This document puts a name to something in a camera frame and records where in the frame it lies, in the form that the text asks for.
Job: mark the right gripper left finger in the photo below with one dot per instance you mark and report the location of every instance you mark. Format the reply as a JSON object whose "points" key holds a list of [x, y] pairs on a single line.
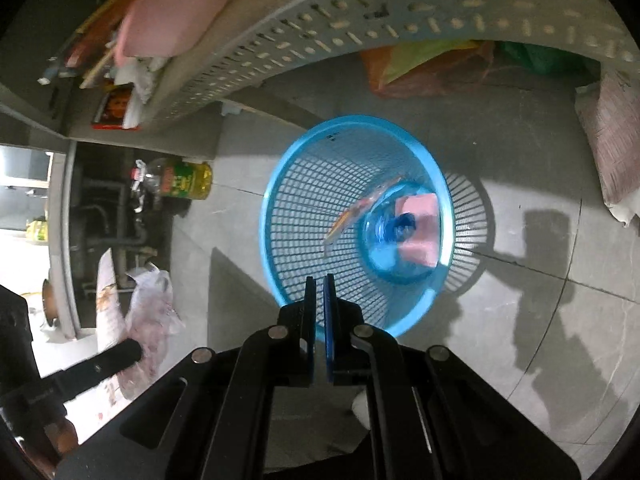
{"points": [[307, 332]]}

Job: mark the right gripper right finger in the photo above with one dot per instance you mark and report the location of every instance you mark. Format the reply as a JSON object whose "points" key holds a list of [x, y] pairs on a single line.
{"points": [[333, 330]]}

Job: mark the pink sponge cloth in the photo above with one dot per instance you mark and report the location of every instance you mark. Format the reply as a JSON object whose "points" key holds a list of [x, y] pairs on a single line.
{"points": [[422, 246]]}

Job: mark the clear plastic bag red print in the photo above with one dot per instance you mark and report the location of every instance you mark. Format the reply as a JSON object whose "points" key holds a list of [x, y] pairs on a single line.
{"points": [[151, 321]]}

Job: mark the blue plastic waste basket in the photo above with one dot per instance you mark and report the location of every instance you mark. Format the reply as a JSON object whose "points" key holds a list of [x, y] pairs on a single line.
{"points": [[328, 169]]}

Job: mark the brass pot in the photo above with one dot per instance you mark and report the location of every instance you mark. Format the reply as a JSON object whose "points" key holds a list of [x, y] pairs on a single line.
{"points": [[50, 308]]}

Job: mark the floral tablecloth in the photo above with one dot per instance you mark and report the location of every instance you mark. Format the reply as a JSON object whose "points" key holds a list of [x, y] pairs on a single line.
{"points": [[91, 410]]}

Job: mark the yellow dish soap bottle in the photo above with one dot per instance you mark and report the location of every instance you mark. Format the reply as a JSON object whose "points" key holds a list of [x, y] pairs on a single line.
{"points": [[37, 231]]}

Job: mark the cooking oil bottle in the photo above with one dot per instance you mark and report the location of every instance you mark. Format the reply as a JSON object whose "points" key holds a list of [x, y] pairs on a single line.
{"points": [[174, 178]]}

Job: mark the red book on shelf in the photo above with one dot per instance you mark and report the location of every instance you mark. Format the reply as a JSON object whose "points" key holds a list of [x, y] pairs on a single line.
{"points": [[120, 109]]}

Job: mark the perforated metal shelf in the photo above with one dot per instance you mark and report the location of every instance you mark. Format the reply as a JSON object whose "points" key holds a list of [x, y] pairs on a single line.
{"points": [[253, 40]]}

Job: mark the pink plastic basin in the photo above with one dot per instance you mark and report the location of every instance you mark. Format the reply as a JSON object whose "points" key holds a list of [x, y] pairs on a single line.
{"points": [[163, 28]]}

